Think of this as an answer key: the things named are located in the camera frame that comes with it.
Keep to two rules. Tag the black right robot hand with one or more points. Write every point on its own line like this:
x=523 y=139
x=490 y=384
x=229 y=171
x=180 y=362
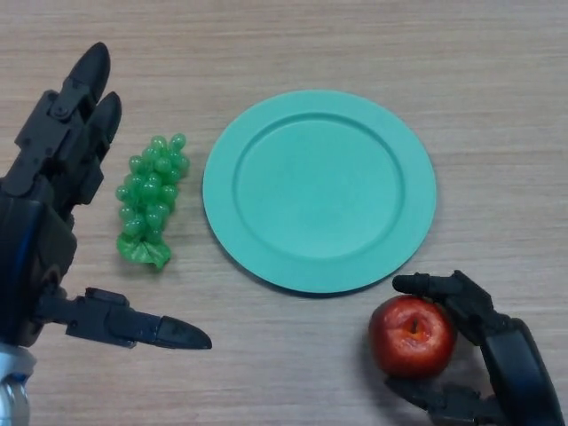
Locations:
x=510 y=355

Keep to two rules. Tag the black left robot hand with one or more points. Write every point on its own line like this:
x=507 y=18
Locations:
x=40 y=195

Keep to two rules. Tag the red apple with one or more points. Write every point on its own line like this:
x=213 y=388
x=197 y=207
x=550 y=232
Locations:
x=408 y=341

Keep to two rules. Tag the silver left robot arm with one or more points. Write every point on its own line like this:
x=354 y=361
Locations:
x=13 y=390

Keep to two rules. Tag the green round plate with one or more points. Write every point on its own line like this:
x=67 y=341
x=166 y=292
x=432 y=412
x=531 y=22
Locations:
x=319 y=195

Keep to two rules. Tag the green plastic grape bunch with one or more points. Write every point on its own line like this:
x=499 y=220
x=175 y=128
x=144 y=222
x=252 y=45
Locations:
x=148 y=199

